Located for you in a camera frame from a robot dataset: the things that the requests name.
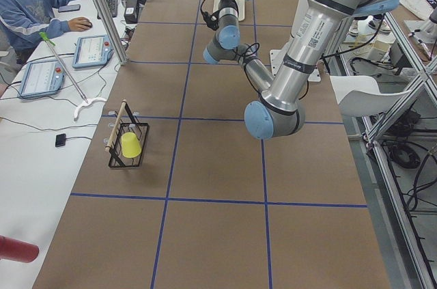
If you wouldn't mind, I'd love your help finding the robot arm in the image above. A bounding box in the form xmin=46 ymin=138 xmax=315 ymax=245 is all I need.
xmin=203 ymin=0 xmax=399 ymax=139

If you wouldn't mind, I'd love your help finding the cream rabbit tray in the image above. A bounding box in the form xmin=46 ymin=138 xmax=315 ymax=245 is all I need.
xmin=212 ymin=0 xmax=245 ymax=22

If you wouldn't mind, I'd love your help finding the yellow plastic cup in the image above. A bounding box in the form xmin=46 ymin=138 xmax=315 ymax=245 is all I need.
xmin=121 ymin=132 xmax=142 ymax=159

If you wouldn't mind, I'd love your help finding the person's right hand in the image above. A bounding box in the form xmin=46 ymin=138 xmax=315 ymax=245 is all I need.
xmin=68 ymin=17 xmax=93 ymax=32

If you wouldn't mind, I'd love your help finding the far blue teach pendant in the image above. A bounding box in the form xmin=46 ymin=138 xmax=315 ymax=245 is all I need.
xmin=72 ymin=35 xmax=113 ymax=69

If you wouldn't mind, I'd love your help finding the blue teach pendant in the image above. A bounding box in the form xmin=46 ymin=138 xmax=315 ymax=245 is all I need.
xmin=72 ymin=35 xmax=113 ymax=69
xmin=17 ymin=59 xmax=64 ymax=99

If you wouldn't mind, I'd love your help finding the black smartphone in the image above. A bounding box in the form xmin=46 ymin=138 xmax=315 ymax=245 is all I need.
xmin=58 ymin=4 xmax=81 ymax=13

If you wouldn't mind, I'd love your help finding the white plastic chair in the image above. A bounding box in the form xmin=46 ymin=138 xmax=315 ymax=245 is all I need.
xmin=330 ymin=75 xmax=412 ymax=117

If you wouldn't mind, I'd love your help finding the grabber stick with white hook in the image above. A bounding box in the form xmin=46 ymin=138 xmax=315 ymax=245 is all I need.
xmin=38 ymin=32 xmax=107 ymax=121

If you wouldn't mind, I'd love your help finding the person in blue hoodie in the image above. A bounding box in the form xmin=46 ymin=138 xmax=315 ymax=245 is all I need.
xmin=1 ymin=0 xmax=76 ymax=65

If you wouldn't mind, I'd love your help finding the near blue teach pendant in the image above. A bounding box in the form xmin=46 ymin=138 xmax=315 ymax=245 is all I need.
xmin=17 ymin=59 xmax=64 ymax=99

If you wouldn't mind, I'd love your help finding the small black box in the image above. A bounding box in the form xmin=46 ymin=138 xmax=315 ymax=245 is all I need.
xmin=55 ymin=133 xmax=67 ymax=148

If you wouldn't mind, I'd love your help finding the red bottle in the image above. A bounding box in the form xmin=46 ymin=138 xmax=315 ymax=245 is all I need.
xmin=1 ymin=236 xmax=40 ymax=263

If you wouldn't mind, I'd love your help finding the aluminium frame post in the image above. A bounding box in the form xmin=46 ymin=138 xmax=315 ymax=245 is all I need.
xmin=93 ymin=0 xmax=128 ymax=65

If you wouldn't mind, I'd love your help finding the black wire cup rack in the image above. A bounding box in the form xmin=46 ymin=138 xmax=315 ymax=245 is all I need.
xmin=105 ymin=100 xmax=150 ymax=169

